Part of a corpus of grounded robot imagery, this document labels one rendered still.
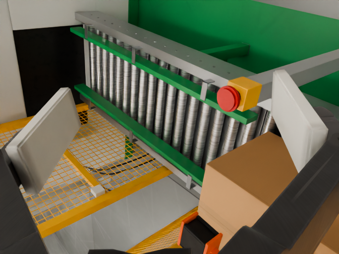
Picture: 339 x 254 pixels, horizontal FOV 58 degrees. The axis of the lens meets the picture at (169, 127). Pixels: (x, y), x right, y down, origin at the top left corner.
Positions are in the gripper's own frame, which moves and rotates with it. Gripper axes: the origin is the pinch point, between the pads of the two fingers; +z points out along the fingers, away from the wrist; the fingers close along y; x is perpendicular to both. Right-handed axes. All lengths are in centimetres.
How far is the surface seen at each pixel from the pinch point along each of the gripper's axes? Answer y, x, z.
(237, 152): 13, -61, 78
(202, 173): -2, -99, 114
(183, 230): -4, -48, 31
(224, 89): 8, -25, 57
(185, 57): -6, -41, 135
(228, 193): 8, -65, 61
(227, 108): 8, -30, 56
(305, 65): 37, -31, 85
